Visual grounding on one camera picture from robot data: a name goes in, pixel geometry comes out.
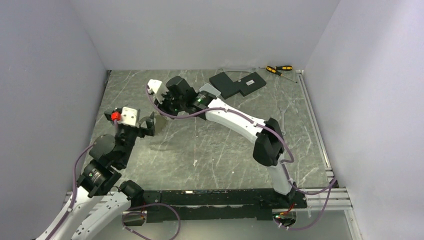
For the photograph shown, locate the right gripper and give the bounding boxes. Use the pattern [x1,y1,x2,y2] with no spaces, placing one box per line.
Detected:
[154,89,187,120]

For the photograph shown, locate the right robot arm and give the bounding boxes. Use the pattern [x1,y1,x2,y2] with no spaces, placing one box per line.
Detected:
[146,76,305,208]

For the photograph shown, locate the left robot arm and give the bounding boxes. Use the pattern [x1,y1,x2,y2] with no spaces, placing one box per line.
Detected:
[38,106,155,240]

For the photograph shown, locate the white rectangular box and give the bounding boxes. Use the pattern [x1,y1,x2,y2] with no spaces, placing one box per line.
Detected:
[199,83,221,97]

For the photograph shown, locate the black rectangular box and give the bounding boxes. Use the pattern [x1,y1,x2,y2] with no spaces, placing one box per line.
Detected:
[238,72,267,97]

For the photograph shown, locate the yellow black screwdriver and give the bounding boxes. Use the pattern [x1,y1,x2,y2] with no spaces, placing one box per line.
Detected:
[261,65,293,72]
[266,70,298,84]

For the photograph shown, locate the silver wrench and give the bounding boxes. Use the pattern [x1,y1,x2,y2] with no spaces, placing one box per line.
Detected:
[279,107,286,136]

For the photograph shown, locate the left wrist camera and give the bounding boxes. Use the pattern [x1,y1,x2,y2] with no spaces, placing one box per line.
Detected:
[110,106,140,127]

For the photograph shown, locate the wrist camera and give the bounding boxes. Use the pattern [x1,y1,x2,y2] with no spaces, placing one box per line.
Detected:
[110,106,140,127]
[147,79,169,104]

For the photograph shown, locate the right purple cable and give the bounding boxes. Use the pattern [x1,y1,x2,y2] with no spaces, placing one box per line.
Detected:
[145,84,339,196]

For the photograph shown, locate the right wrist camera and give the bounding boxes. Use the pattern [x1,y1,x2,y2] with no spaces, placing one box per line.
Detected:
[147,79,169,104]

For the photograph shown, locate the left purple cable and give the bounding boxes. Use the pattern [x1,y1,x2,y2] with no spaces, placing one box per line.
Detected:
[44,144,97,240]

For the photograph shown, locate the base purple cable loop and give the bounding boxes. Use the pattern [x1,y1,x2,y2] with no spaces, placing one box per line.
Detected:
[121,202,181,240]

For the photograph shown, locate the black base frame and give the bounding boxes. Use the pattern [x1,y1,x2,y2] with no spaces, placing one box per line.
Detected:
[114,180,307,223]

